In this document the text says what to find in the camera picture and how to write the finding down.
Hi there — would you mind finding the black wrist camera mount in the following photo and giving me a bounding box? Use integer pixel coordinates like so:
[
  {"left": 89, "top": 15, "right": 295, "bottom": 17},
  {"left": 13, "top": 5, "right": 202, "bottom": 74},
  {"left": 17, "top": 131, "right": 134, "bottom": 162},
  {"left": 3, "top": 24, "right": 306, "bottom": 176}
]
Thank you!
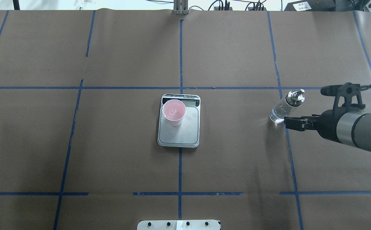
[{"left": 320, "top": 82, "right": 369, "bottom": 112}]

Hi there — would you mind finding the pink plastic cup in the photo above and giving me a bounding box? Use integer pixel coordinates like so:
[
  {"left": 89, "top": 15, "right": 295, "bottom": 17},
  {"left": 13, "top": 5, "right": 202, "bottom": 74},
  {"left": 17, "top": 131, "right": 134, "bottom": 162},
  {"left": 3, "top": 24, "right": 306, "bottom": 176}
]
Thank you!
[{"left": 162, "top": 99, "right": 186, "bottom": 126}]

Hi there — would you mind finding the aluminium frame post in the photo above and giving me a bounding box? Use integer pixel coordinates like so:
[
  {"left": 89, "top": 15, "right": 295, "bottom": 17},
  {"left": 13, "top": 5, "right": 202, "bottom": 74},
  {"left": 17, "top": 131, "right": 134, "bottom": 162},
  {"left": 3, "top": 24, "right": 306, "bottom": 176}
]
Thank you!
[{"left": 173, "top": 0, "right": 189, "bottom": 15}]

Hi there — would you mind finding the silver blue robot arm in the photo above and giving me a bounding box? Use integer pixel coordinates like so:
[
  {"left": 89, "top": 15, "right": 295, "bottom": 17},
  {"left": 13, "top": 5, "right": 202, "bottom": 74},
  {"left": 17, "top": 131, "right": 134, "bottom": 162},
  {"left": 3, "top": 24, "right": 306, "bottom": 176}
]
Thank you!
[{"left": 284, "top": 110, "right": 371, "bottom": 152}]

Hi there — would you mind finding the black box with label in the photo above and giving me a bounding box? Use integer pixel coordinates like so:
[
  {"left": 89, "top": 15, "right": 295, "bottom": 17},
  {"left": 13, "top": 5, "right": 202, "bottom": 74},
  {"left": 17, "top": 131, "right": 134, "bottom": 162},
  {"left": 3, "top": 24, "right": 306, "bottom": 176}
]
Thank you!
[{"left": 283, "top": 0, "right": 336, "bottom": 12}]

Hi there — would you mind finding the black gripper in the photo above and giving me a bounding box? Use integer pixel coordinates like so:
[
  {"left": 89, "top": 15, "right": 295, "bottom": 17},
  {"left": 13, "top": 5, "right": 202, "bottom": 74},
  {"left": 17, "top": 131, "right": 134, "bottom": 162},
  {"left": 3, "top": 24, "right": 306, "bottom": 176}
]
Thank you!
[{"left": 284, "top": 109, "right": 344, "bottom": 141}]

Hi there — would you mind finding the silver kitchen scale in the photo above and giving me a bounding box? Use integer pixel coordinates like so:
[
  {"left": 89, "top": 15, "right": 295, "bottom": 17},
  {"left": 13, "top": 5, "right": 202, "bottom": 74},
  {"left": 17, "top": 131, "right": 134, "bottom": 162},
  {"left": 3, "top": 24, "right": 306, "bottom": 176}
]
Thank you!
[{"left": 157, "top": 94, "right": 201, "bottom": 148}]

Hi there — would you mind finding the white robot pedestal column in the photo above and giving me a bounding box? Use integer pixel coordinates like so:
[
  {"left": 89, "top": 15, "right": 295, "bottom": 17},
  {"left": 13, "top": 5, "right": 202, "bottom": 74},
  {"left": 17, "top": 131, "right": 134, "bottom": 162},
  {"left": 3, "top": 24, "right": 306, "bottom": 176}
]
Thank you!
[{"left": 137, "top": 219, "right": 222, "bottom": 230}]

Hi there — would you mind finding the clear glass sauce bottle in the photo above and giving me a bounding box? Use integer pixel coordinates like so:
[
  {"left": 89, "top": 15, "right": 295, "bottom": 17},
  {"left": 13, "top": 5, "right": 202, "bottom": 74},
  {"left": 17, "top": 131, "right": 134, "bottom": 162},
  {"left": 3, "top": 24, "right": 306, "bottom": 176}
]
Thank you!
[{"left": 269, "top": 89, "right": 305, "bottom": 124}]

